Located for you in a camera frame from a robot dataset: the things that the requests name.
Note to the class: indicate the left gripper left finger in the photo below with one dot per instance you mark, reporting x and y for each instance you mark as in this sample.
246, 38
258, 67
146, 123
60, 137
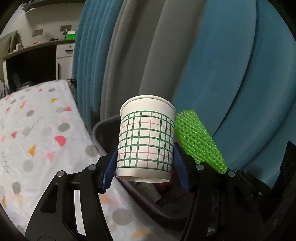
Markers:
110, 170

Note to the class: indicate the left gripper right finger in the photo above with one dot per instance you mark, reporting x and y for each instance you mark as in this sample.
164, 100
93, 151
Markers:
181, 167

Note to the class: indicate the green foam net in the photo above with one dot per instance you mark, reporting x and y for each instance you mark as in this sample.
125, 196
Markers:
197, 142

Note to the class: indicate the checked paper cup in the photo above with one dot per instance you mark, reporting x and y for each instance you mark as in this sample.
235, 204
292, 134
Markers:
146, 139
150, 191

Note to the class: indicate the grey plastic trash bin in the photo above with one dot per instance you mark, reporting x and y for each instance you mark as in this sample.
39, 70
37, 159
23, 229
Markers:
167, 203

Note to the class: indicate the patterned white bed sheet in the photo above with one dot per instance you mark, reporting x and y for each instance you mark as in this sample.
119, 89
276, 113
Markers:
42, 133

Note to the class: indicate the blue and grey curtain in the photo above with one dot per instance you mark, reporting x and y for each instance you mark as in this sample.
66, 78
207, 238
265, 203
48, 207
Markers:
232, 62

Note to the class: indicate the dark desk with drawers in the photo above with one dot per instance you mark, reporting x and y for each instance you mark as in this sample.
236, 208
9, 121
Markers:
36, 64

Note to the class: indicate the green box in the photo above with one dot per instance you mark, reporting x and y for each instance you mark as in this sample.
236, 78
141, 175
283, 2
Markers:
71, 35

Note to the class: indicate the white mug on desk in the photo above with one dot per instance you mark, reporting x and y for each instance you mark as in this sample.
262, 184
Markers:
19, 46

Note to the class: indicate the dark wall shelf unit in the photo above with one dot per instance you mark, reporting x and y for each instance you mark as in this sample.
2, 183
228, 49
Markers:
36, 4

